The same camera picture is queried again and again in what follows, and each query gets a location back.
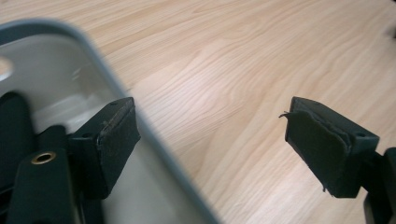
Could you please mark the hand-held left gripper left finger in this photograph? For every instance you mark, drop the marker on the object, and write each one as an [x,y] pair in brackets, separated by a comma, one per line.
[106,146]

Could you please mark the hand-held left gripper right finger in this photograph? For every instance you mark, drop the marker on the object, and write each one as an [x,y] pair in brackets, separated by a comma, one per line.
[323,149]

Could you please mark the white plastic bin grey rim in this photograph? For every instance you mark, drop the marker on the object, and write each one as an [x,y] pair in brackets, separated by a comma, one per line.
[149,186]

